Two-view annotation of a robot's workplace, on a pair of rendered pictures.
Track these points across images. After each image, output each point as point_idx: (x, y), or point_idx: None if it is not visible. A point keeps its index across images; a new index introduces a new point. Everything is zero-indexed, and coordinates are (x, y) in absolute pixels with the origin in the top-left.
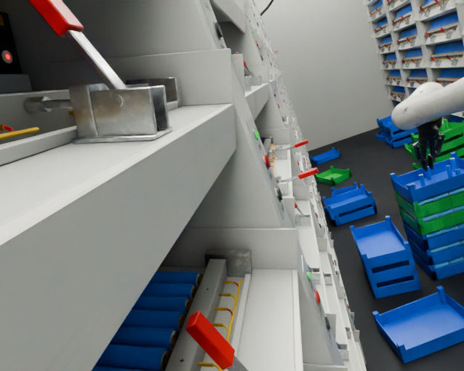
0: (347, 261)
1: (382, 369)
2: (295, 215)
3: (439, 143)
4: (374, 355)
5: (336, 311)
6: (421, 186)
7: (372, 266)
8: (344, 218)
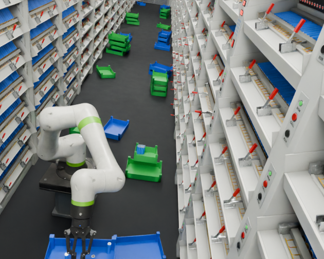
0: None
1: (168, 239)
2: (203, 140)
3: (69, 238)
4: (171, 248)
5: (190, 158)
6: None
7: None
8: None
